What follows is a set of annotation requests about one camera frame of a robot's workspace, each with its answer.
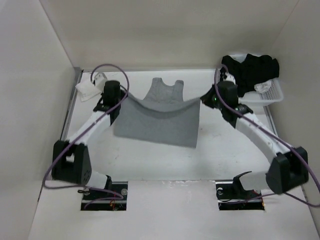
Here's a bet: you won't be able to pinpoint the black tank top pile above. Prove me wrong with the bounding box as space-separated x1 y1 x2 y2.
221 53 280 97

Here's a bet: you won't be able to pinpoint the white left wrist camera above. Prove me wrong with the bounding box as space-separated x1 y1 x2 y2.
93 72 108 92

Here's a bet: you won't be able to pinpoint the white crumpled tank top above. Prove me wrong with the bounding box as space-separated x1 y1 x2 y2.
254 80 272 94

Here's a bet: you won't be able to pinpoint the white folded tank top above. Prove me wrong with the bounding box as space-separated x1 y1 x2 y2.
75 79 102 102

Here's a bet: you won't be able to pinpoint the white plastic laundry basket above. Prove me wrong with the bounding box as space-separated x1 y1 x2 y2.
220 53 284 106

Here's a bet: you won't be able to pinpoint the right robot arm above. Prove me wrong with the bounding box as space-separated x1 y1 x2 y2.
200 81 309 198

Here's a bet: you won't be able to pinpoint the grey tank top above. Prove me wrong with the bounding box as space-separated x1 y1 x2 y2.
113 77 201 148

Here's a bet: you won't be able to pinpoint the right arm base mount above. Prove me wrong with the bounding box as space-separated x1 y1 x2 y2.
215 180 265 211

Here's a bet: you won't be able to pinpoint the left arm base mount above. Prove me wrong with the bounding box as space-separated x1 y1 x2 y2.
77 182 129 212

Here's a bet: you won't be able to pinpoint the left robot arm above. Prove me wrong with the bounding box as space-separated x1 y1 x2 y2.
51 80 127 200

